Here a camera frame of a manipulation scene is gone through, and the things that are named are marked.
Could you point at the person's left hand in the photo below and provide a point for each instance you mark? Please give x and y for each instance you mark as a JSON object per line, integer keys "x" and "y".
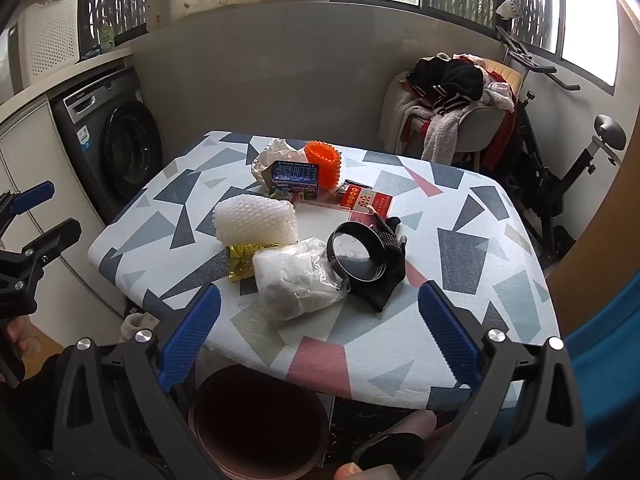
{"x": 24, "y": 337}

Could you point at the blue printed carton box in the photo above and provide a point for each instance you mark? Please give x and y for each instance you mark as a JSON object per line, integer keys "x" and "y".
{"x": 295, "y": 175}

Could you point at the red cloth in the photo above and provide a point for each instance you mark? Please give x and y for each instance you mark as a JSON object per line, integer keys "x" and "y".
{"x": 505, "y": 135}

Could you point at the beige chair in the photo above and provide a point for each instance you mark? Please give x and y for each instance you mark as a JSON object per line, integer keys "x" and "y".
{"x": 475, "y": 125}

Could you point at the black glove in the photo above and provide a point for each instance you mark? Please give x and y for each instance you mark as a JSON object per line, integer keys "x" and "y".
{"x": 390, "y": 280}

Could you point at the white cabinet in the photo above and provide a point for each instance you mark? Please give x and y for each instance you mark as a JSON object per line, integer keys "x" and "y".
{"x": 75, "y": 285}

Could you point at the green candy wrapper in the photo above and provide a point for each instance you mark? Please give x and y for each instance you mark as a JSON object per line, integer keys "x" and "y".
{"x": 297, "y": 193}

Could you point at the black slipper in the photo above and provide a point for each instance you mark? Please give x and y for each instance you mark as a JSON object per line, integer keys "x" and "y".
{"x": 390, "y": 452}

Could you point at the clear plastic box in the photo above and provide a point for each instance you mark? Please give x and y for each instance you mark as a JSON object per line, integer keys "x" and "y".
{"x": 320, "y": 217}

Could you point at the red cigarette box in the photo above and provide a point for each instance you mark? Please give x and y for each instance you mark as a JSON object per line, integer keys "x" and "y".
{"x": 377, "y": 202}

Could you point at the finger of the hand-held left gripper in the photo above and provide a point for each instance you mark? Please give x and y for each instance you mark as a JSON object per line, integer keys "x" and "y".
{"x": 32, "y": 196}
{"x": 52, "y": 240}

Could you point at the crumpled white paper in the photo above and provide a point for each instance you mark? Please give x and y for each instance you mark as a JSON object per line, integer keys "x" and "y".
{"x": 275, "y": 152}

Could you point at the small green carton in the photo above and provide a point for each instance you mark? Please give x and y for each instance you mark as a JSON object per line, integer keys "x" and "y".
{"x": 107, "y": 39}

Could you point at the white fluffy towel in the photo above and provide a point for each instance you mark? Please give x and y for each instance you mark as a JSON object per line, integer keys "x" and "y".
{"x": 440, "y": 135}

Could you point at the small white crumpled cloth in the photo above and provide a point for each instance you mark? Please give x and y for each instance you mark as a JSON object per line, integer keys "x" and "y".
{"x": 507, "y": 8}

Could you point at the black striped garment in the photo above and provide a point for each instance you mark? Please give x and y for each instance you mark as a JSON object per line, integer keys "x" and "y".
{"x": 460, "y": 80}

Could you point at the brown round trash bin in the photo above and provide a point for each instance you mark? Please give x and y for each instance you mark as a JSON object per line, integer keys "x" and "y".
{"x": 257, "y": 425}

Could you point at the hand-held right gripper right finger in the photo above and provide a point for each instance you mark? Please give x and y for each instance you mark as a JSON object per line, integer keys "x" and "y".
{"x": 447, "y": 330}

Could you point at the orange foam net sleeve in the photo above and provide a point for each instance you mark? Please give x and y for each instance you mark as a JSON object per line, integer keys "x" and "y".
{"x": 324, "y": 160}

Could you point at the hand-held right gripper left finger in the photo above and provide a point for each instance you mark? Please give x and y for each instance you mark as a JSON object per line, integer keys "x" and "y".
{"x": 192, "y": 330}

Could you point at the white shoe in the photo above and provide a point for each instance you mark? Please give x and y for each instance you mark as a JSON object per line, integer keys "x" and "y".
{"x": 132, "y": 326}

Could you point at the red printed clear wrapper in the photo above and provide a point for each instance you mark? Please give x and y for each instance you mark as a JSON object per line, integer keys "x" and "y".
{"x": 372, "y": 208}

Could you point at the clear bag with white tissue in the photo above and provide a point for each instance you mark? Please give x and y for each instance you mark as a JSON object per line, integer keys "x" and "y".
{"x": 290, "y": 285}

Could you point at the white perforated plastic basket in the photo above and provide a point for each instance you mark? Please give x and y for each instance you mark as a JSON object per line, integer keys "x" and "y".
{"x": 50, "y": 40}

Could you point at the person's foot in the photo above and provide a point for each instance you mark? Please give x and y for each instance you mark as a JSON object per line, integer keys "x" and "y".
{"x": 405, "y": 422}

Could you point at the white foam net wrap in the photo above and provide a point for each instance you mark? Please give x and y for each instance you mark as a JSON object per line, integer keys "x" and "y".
{"x": 255, "y": 220}

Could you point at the small dark packet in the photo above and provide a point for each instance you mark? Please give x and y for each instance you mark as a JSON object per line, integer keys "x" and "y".
{"x": 352, "y": 182}

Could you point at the gold foil packet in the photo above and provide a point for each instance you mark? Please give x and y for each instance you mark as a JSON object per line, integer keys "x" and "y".
{"x": 242, "y": 260}

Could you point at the black exercise bike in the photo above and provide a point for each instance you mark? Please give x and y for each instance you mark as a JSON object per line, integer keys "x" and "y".
{"x": 535, "y": 170}

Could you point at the grey washing machine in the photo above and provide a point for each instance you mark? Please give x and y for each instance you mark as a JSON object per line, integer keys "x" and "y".
{"x": 90, "y": 125}

